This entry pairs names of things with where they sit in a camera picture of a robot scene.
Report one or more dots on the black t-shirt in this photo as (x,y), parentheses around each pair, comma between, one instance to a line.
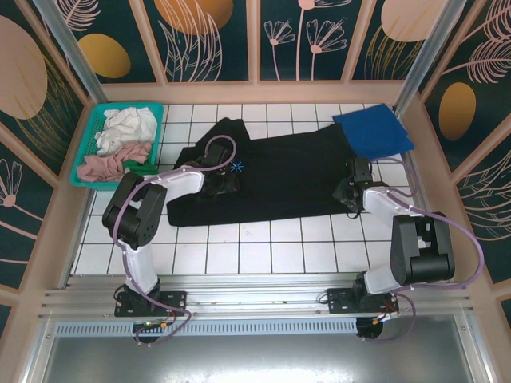
(287,179)

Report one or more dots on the teal plastic basket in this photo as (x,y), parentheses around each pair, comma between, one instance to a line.
(116,186)

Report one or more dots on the pink crumpled t-shirt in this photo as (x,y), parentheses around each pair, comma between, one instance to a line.
(104,165)

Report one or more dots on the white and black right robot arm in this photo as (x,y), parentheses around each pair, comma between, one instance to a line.
(423,247)

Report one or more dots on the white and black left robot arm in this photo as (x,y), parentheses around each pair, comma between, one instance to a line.
(139,267)

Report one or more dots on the aluminium corner post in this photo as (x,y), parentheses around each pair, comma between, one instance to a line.
(431,44)
(68,40)

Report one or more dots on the blue folded t-shirt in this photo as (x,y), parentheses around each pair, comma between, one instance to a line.
(375,131)

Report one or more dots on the white crumpled t-shirt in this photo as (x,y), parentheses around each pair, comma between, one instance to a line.
(127,127)

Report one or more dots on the green crumpled t-shirt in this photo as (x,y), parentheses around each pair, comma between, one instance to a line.
(139,167)

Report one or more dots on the grey metal sheet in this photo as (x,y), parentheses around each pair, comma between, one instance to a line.
(239,359)

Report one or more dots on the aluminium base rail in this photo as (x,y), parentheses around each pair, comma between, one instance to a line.
(255,297)

